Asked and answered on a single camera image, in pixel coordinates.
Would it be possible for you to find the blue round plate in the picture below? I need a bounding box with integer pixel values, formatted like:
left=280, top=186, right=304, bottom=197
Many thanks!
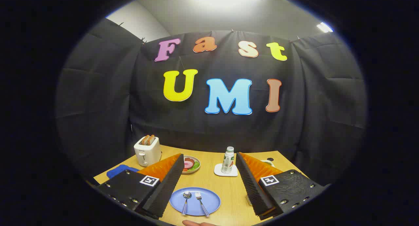
left=169, top=187, right=221, bottom=216

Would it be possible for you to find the clear plastic bottle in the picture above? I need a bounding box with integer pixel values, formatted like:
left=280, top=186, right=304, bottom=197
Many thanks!
left=221, top=147, right=235, bottom=174

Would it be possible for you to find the fork with blue checked handle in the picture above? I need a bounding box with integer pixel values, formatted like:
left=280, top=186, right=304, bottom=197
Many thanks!
left=195, top=192, right=210, bottom=217

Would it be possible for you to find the black backdrop cloth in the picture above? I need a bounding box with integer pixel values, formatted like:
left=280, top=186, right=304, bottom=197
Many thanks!
left=56, top=18, right=367, bottom=187

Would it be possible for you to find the white toaster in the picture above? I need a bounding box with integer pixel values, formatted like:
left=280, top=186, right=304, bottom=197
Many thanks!
left=134, top=135, right=162, bottom=167

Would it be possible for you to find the white square coaster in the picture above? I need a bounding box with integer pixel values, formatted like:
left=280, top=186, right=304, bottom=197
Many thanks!
left=214, top=163, right=238, bottom=177

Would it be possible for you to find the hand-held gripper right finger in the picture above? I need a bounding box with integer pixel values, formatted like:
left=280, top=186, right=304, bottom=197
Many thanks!
left=236, top=152, right=328, bottom=220

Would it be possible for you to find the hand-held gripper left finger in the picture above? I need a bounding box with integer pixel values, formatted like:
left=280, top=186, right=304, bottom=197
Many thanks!
left=97, top=153, right=185, bottom=219

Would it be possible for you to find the blue folded cloth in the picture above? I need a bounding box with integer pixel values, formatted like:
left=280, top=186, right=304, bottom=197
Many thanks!
left=106, top=165, right=139, bottom=179

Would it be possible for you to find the spoon with blue checked handle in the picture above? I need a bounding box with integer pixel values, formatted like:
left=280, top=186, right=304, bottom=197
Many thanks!
left=182, top=191, right=192, bottom=215

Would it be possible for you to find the plate of toy food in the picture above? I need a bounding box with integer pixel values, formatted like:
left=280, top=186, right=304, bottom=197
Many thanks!
left=182, top=156, right=201, bottom=174

